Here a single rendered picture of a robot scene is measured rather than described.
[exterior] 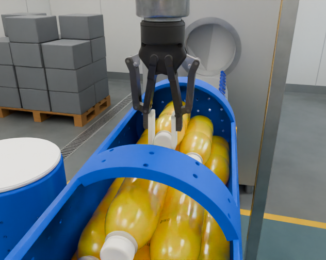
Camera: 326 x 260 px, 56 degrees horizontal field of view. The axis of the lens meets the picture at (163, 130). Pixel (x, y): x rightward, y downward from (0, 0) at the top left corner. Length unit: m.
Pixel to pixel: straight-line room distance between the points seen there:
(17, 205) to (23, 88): 3.25
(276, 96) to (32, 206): 1.04
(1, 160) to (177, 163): 0.59
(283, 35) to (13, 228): 1.14
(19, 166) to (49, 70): 2.90
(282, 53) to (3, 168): 1.08
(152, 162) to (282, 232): 1.91
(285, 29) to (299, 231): 1.40
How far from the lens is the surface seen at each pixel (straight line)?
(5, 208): 0.81
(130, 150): 0.43
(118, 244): 0.38
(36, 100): 3.94
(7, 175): 0.83
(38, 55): 3.73
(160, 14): 0.50
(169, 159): 0.41
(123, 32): 5.43
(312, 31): 5.08
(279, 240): 2.20
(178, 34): 0.52
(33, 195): 0.81
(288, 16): 1.36
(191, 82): 0.55
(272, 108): 1.43
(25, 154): 0.91
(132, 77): 0.56
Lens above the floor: 1.43
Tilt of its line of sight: 24 degrees down
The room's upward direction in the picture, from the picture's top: straight up
